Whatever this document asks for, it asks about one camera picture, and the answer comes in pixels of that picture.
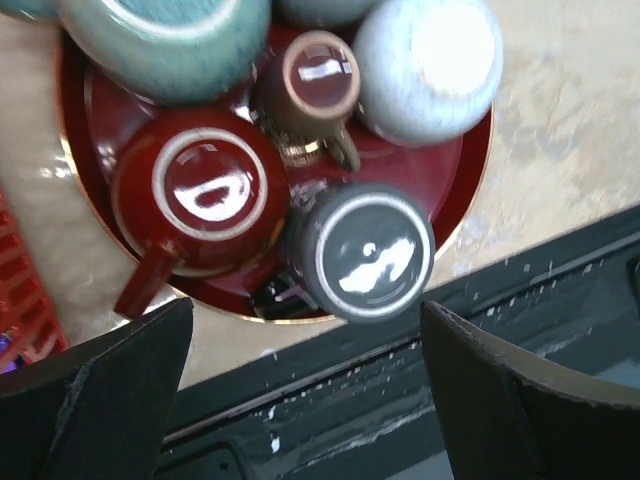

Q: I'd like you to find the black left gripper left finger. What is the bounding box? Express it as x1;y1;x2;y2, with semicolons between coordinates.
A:
1;298;193;479

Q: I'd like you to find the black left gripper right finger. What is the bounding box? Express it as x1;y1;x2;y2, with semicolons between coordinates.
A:
420;302;639;479

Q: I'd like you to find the dark grey mug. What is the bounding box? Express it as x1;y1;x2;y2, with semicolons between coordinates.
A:
251;182;436;324

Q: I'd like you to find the red floral mug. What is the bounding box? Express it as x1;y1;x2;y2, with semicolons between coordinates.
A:
111;106;290;319

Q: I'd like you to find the white speckled mug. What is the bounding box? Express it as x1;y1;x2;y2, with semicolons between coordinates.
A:
352;0;504;147

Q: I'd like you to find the teal glazed mug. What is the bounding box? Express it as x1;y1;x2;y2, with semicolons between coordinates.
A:
1;0;271;105

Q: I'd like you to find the grey-blue round mug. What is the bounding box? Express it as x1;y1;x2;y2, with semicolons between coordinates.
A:
273;0;381;29

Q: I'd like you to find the red plastic basket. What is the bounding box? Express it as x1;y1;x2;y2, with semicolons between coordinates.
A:
1;200;68;373

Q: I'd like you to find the small brown espresso cup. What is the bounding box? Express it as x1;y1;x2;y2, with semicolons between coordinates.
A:
250;30;361;172

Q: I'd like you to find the black table front rail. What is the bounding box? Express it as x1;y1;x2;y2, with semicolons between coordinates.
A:
155;207;639;479

